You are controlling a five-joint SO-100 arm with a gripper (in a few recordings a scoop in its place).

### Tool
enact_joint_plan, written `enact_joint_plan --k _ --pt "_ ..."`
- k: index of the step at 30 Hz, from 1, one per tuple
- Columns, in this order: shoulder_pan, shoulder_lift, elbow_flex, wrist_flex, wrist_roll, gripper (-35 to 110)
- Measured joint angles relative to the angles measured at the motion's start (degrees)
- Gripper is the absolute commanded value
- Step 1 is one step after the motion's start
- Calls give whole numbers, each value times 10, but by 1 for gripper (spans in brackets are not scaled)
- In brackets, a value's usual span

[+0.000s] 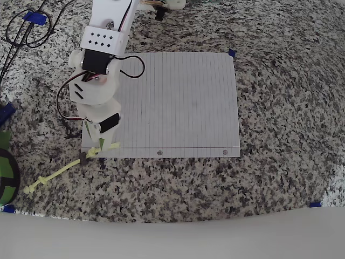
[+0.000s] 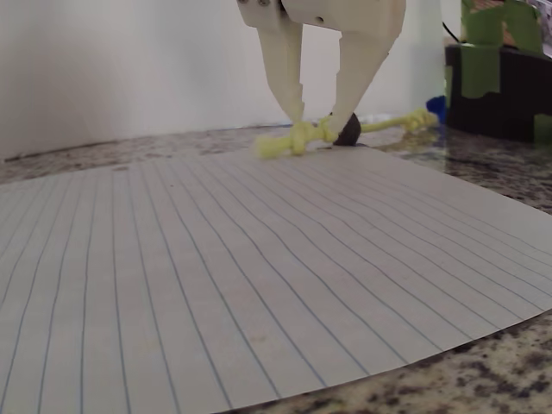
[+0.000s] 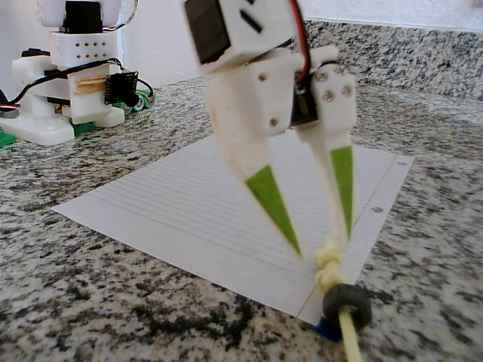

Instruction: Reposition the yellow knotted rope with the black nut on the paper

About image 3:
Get knotted pale yellow rope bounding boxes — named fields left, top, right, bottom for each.
left=314, top=237, right=364, bottom=362

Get black hex nut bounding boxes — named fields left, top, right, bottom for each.
left=322, top=284, right=373, bottom=333

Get white robot arm with base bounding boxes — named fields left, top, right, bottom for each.
left=0, top=0, right=305, bottom=146

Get lined white paper sheet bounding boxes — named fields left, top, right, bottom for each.
left=51, top=130, right=415, bottom=325

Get black controller board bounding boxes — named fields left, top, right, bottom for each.
left=104, top=70, right=140, bottom=105

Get wooden stick shims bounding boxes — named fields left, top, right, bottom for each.
left=75, top=76, right=108, bottom=95

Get blue tape piece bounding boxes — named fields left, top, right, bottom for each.
left=312, top=316, right=343, bottom=342

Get red and black servo wire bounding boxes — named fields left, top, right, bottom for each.
left=289, top=0, right=316, bottom=94

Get green ring-shaped object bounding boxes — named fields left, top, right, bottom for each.
left=123, top=89, right=156, bottom=114

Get long black cable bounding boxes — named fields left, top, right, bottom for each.
left=7, top=57, right=126, bottom=106

